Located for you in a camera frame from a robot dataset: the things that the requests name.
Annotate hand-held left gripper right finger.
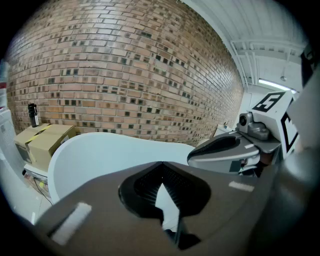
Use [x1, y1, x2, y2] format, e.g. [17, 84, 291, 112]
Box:
[162, 161, 273, 256]

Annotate white low shelf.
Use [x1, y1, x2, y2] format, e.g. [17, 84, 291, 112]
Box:
[23, 163, 49, 198]

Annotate clear water jug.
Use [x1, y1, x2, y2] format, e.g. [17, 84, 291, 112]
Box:
[0, 59, 11, 111]

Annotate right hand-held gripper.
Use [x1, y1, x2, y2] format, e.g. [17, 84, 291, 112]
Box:
[186, 90, 300, 174]

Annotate white water dispenser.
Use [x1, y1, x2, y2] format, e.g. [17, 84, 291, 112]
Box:
[0, 107, 26, 186]

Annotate plain cardboard box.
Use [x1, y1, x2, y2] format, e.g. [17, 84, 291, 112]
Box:
[14, 123, 50, 165]

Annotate white bathtub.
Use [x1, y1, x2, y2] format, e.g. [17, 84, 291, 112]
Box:
[47, 131, 196, 231]

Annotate ceiling tube light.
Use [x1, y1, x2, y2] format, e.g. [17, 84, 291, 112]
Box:
[258, 78, 298, 95]

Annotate black bottle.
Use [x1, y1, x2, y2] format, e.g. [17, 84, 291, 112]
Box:
[27, 102, 39, 128]

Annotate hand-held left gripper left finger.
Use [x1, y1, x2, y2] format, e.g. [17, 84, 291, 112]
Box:
[34, 161, 181, 256]

